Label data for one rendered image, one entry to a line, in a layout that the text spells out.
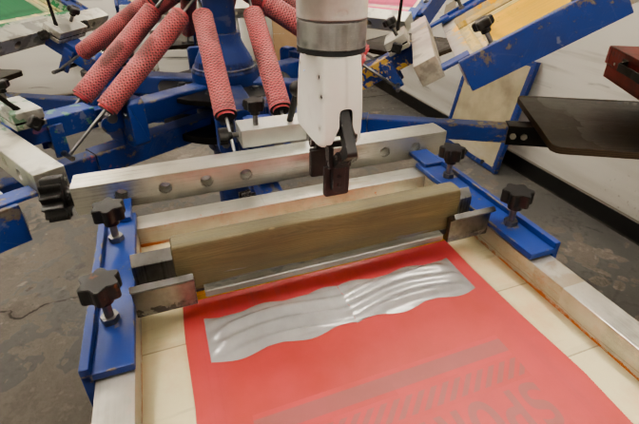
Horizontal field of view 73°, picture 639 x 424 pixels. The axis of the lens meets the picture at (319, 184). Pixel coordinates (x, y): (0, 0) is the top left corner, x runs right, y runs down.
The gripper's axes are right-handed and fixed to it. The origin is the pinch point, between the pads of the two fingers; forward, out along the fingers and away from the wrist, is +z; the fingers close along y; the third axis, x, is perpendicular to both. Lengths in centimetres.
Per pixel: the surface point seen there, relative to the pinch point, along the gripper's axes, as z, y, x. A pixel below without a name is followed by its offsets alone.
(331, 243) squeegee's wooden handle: 10.6, 1.1, 0.2
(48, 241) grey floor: 113, -174, -90
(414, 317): 16.5, 11.6, 7.7
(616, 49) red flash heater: 1, -47, 105
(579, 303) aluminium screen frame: 13.1, 18.9, 26.0
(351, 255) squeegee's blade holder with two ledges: 12.5, 2.1, 2.9
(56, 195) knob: 8.8, -21.2, -36.1
